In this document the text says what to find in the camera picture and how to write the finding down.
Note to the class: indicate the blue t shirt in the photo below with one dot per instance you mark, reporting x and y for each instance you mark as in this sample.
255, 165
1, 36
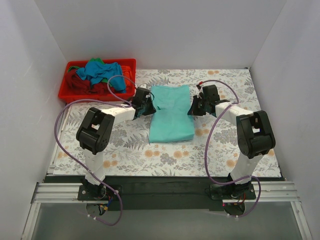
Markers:
117, 81

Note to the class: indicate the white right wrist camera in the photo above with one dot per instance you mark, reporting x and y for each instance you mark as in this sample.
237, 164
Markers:
200, 90

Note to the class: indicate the orange t shirt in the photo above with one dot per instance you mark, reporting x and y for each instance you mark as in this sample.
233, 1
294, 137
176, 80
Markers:
127, 72

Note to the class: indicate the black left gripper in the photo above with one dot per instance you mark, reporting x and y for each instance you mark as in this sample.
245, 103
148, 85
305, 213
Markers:
148, 107

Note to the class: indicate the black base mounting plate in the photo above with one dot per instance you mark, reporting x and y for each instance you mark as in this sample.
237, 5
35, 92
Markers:
165, 193

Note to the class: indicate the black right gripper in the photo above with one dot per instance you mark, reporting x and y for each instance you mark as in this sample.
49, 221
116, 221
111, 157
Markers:
195, 107

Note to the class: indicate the aluminium frame rail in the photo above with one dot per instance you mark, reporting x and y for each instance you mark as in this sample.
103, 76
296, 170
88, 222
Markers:
271, 191

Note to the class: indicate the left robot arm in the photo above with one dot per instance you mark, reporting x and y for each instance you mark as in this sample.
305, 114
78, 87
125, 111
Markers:
95, 131

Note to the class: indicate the floral table mat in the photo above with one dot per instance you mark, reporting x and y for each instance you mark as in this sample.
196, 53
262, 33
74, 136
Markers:
212, 151

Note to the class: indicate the red plastic bin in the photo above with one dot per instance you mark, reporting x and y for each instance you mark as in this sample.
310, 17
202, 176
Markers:
66, 95

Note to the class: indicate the dark red t shirt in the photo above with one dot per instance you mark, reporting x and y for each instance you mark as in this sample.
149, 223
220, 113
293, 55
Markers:
84, 87

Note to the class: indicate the mint green t shirt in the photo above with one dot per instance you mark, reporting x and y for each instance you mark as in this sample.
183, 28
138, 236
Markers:
171, 122

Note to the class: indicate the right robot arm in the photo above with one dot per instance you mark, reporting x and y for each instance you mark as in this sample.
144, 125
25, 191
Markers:
255, 138

